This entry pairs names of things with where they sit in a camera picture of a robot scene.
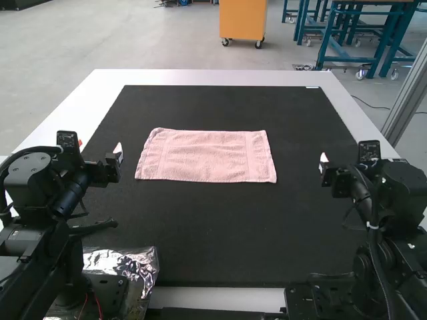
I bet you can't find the black cable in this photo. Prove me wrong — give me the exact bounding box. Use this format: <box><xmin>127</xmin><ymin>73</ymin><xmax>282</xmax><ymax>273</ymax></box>
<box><xmin>341</xmin><ymin>196</ymin><xmax>372</xmax><ymax>231</ymax></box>

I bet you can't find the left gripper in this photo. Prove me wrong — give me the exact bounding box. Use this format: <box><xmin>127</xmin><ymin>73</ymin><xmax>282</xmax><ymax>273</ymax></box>
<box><xmin>85</xmin><ymin>142</ymin><xmax>124</xmax><ymax>187</ymax></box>

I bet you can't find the black mat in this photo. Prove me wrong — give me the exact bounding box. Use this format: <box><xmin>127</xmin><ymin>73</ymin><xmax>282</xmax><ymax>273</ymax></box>
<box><xmin>68</xmin><ymin>85</ymin><xmax>396</xmax><ymax>288</ymax></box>

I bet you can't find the yellow wheeled cart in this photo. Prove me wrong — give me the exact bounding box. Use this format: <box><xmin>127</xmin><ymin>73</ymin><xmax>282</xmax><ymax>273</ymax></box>
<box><xmin>218</xmin><ymin>0</ymin><xmax>269</xmax><ymax>50</ymax></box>

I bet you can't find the blue workbench frame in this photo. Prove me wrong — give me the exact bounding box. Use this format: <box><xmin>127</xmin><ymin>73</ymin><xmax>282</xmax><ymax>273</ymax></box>
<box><xmin>282</xmin><ymin>0</ymin><xmax>334</xmax><ymax>47</ymax></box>
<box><xmin>314</xmin><ymin>0</ymin><xmax>422</xmax><ymax>81</ymax></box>

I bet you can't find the silver foil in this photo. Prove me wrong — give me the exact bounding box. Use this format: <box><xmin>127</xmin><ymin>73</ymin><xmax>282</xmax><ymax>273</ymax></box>
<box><xmin>81</xmin><ymin>245</ymin><xmax>160</xmax><ymax>300</ymax></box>

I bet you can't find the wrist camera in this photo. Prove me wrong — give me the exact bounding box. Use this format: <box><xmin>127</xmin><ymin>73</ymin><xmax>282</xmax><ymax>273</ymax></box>
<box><xmin>358</xmin><ymin>139</ymin><xmax>382</xmax><ymax>163</ymax></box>
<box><xmin>55</xmin><ymin>130</ymin><xmax>83</xmax><ymax>156</ymax></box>

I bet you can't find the pale towel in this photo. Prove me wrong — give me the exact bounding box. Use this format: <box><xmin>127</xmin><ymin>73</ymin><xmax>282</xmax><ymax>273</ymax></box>
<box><xmin>134</xmin><ymin>127</ymin><xmax>278</xmax><ymax>184</ymax></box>

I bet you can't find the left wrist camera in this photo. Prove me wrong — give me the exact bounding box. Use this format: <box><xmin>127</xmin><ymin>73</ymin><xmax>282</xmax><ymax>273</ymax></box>
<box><xmin>55</xmin><ymin>130</ymin><xmax>83</xmax><ymax>156</ymax></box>

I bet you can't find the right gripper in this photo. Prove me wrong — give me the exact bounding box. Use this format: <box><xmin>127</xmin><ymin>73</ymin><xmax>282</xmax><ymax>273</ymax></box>
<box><xmin>319</xmin><ymin>151</ymin><xmax>355</xmax><ymax>199</ymax></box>

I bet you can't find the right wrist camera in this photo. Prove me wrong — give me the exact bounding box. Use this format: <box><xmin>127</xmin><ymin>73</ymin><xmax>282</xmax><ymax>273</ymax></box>
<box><xmin>358</xmin><ymin>139</ymin><xmax>382</xmax><ymax>163</ymax></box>

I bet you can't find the aluminium frame post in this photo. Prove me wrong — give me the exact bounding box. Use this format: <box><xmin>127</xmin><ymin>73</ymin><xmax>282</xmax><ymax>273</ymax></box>
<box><xmin>380</xmin><ymin>42</ymin><xmax>427</xmax><ymax>147</ymax></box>

